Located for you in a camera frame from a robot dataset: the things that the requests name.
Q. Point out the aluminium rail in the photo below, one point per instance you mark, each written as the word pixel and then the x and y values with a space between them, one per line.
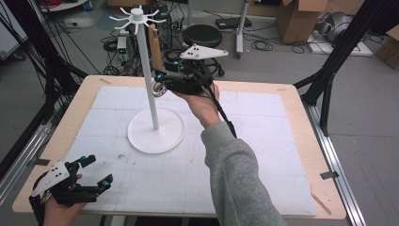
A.
pixel 22 160
pixel 338 169

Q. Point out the white flat board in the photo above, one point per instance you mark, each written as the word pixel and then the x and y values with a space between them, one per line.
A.
pixel 351 50

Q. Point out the white grid mat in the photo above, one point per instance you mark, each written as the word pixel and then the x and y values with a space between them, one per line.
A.
pixel 150 182

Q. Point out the white power unit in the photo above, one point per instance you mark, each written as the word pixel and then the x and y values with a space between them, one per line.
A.
pixel 121 45

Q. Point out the large open cardboard box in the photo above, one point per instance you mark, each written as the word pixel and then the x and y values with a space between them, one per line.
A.
pixel 298 22

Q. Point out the person's right hand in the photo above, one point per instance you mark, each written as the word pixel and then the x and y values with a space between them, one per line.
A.
pixel 205 108

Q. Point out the black flat device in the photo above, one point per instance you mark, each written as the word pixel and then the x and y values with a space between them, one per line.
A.
pixel 233 22

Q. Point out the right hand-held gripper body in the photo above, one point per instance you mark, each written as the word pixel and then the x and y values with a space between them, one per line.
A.
pixel 191 81

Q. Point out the black frame strut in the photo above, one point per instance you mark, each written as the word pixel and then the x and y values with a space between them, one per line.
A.
pixel 326 78

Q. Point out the black round stool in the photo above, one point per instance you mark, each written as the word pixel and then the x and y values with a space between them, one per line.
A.
pixel 201 34

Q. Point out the white hook rack stand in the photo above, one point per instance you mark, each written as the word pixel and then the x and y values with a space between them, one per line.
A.
pixel 156 132

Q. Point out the grey bag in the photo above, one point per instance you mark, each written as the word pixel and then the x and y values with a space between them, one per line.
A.
pixel 338 25

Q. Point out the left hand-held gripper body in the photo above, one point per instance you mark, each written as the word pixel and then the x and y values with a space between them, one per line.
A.
pixel 51 179

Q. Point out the white metal stand pole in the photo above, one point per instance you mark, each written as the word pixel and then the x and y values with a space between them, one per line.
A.
pixel 242 28

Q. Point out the person's left hand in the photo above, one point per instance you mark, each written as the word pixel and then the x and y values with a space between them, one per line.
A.
pixel 59 213

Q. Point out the black tape strip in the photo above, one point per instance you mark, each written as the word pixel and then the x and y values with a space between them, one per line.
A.
pixel 329 175
pixel 40 162

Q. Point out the black computer tower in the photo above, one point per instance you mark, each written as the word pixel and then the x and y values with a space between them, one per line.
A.
pixel 165 29

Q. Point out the small cardboard box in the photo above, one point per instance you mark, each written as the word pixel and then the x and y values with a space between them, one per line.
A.
pixel 389 47

